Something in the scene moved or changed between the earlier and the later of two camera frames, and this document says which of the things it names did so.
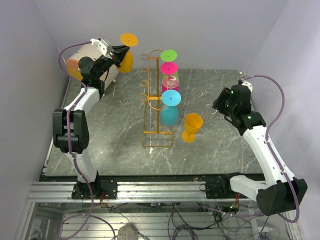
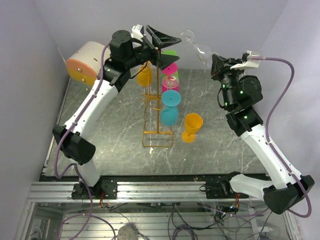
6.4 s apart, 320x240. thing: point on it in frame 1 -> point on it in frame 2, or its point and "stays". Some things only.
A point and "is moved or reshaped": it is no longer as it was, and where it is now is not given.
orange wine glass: [193, 122] stays
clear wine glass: [209, 110] -> [187, 37]
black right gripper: [219, 103] -> [228, 63]
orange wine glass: [130, 40] is moved or reshaped
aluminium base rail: [63, 192] stays
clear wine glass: [170, 82] stays
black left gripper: [118, 54] -> [161, 40]
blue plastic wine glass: [169, 112] stays
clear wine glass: [197, 92] stays
